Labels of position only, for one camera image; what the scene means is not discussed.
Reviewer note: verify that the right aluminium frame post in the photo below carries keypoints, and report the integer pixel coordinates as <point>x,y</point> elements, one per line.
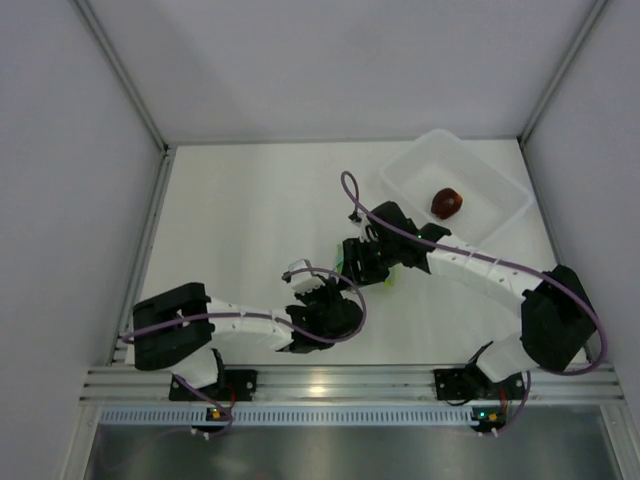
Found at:
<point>596,10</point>

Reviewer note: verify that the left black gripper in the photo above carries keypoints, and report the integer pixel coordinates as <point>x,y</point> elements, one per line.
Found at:
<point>328,288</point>

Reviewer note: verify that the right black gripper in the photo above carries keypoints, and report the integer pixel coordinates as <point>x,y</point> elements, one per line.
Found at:
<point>356,251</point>

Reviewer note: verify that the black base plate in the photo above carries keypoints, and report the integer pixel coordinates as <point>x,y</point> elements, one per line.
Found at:
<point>465,384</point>
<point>233,384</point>

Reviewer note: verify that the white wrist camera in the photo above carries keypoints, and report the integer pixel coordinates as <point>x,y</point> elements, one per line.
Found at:
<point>360,221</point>
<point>300,278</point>

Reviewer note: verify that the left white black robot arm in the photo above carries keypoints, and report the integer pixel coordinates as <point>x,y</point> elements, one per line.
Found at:
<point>182,330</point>

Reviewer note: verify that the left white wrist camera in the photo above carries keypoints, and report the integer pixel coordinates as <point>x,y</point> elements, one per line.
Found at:
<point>300,278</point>

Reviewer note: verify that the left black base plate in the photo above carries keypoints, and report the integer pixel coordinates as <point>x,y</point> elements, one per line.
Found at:
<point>233,384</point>

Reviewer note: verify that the white slotted cable duct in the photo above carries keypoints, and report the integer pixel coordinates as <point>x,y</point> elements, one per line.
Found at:
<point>245,416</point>

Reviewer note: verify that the clear zip top bag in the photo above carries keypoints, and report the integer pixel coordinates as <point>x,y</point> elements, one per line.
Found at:
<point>361,263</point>

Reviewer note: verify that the left aluminium frame post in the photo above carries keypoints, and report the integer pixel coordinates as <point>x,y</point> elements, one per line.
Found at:
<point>100,36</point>

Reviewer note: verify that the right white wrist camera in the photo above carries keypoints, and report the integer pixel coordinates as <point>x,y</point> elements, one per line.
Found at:
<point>360,221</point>

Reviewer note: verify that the aluminium frame post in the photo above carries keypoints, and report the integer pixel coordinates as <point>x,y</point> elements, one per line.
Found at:
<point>100,36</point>
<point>596,10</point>

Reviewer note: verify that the aluminium mounting rail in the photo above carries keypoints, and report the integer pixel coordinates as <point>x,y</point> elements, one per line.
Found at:
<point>282,384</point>

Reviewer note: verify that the red fake apple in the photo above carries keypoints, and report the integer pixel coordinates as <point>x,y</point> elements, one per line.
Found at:
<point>446,203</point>

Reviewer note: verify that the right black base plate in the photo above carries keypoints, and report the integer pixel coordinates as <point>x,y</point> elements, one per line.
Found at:
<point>465,384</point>

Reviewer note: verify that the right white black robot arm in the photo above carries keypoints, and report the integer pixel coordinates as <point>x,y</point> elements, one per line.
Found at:
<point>551,306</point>

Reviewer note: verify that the clear plastic bin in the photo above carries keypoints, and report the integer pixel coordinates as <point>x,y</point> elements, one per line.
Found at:
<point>492,200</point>

